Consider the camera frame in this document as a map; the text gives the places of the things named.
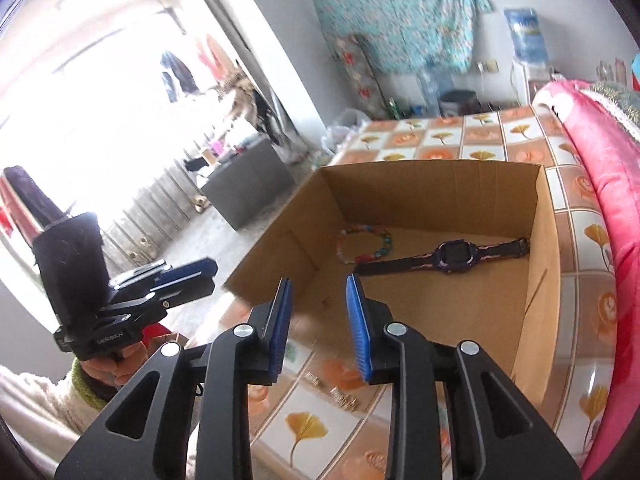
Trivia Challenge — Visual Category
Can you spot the person's left forearm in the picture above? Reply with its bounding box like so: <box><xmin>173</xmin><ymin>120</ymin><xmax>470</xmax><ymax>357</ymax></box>
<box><xmin>0</xmin><ymin>357</ymin><xmax>126</xmax><ymax>466</ymax></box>

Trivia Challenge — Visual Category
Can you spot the person's left hand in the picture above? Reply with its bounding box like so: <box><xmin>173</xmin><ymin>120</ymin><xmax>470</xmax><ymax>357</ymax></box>
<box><xmin>80</xmin><ymin>342</ymin><xmax>151</xmax><ymax>388</ymax></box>

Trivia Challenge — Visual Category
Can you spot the white water dispenser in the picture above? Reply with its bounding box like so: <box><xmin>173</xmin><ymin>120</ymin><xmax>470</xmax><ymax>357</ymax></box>
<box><xmin>510</xmin><ymin>57</ymin><xmax>568</xmax><ymax>106</ymax></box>

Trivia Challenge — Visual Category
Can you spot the clear plastic jug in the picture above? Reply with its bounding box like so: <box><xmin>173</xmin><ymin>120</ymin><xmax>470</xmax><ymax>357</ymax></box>
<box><xmin>417</xmin><ymin>67</ymin><xmax>453</xmax><ymax>116</ymax></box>

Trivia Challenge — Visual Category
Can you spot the teal floral cloth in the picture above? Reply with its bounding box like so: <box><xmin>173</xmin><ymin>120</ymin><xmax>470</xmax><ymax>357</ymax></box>
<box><xmin>302</xmin><ymin>0</ymin><xmax>493</xmax><ymax>76</ymax></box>

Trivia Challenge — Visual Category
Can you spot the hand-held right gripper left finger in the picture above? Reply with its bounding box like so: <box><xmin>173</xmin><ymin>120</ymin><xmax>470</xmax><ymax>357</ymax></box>
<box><xmin>54</xmin><ymin>276</ymin><xmax>296</xmax><ymax>480</ymax></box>

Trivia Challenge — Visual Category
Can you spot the white plastic bag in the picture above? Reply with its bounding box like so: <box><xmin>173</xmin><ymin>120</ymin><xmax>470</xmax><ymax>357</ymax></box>
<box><xmin>320</xmin><ymin>107</ymin><xmax>373</xmax><ymax>161</ymax></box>

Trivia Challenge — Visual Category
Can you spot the gold spring ring earring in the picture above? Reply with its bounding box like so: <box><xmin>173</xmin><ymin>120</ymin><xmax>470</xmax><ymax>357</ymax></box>
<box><xmin>329</xmin><ymin>386</ymin><xmax>360</xmax><ymax>411</ymax></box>

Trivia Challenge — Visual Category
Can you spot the blue water bottle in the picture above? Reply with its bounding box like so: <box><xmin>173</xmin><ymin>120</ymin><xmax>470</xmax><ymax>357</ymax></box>
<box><xmin>502</xmin><ymin>7</ymin><xmax>548</xmax><ymax>63</ymax></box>

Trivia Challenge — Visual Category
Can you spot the grey flowered pillow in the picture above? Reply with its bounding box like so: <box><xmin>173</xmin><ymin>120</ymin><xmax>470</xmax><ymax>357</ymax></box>
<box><xmin>332</xmin><ymin>34</ymin><xmax>388</xmax><ymax>121</ymax></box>

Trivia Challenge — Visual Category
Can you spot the pink strap digital watch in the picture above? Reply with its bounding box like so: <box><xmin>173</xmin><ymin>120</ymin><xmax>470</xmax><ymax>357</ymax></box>
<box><xmin>354</xmin><ymin>237</ymin><xmax>532</xmax><ymax>278</ymax></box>

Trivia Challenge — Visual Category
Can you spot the dark grey cabinet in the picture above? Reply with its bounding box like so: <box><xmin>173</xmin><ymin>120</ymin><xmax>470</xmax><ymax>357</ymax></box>
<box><xmin>200</xmin><ymin>137</ymin><xmax>296</xmax><ymax>231</ymax></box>

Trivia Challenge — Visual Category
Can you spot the dark hanging jacket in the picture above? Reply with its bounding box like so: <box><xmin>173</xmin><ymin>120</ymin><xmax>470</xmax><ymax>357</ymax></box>
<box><xmin>160</xmin><ymin>50</ymin><xmax>201</xmax><ymax>106</ymax></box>

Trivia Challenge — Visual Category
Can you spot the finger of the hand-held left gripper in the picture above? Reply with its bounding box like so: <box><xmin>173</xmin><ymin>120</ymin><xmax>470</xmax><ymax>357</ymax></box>
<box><xmin>102</xmin><ymin>277</ymin><xmax>217</xmax><ymax>323</ymax></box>
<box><xmin>107</xmin><ymin>256</ymin><xmax>218</xmax><ymax>293</ymax></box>

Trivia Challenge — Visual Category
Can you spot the brown cardboard box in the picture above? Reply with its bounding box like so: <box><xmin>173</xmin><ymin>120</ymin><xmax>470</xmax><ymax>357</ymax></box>
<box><xmin>221</xmin><ymin>159</ymin><xmax>562</xmax><ymax>407</ymax></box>

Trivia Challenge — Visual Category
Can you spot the metal window railing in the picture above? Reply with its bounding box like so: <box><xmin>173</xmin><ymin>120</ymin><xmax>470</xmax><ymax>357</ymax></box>
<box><xmin>100</xmin><ymin>157</ymin><xmax>221</xmax><ymax>271</ymax></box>

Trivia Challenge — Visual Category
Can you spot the lace-trimmed grey cloth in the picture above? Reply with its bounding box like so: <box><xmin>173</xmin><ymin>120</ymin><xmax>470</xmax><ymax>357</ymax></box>
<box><xmin>582</xmin><ymin>80</ymin><xmax>640</xmax><ymax>141</ymax></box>

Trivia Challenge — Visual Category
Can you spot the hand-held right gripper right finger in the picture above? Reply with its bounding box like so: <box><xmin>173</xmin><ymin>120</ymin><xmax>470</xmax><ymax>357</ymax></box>
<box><xmin>345</xmin><ymin>274</ymin><xmax>583</xmax><ymax>480</ymax></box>

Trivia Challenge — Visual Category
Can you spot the beige patterned cloth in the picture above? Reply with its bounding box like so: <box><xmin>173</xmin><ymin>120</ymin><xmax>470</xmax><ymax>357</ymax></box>
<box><xmin>220</xmin><ymin>72</ymin><xmax>261</xmax><ymax>111</ymax></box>

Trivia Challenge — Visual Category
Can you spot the pink hanging garment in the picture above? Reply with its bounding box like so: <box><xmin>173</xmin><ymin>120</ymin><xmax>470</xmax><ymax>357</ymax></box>
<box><xmin>195</xmin><ymin>32</ymin><xmax>236</xmax><ymax>86</ymax></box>

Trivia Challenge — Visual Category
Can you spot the colourful beaded bracelet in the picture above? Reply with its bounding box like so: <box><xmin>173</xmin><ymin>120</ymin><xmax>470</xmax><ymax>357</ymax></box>
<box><xmin>336</xmin><ymin>225</ymin><xmax>393</xmax><ymax>266</ymax></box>

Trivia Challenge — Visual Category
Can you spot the pink blanket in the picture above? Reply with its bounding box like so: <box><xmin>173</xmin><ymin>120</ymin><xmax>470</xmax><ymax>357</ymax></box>
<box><xmin>531</xmin><ymin>79</ymin><xmax>640</xmax><ymax>480</ymax></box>

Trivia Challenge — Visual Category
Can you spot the dark bucket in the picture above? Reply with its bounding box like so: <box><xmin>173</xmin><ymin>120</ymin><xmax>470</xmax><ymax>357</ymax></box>
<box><xmin>440</xmin><ymin>90</ymin><xmax>481</xmax><ymax>118</ymax></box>

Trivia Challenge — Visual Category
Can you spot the tile-patterned tablecloth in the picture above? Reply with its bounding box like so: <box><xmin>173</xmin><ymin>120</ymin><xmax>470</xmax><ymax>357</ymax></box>
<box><xmin>197</xmin><ymin>105</ymin><xmax>621</xmax><ymax>480</ymax></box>

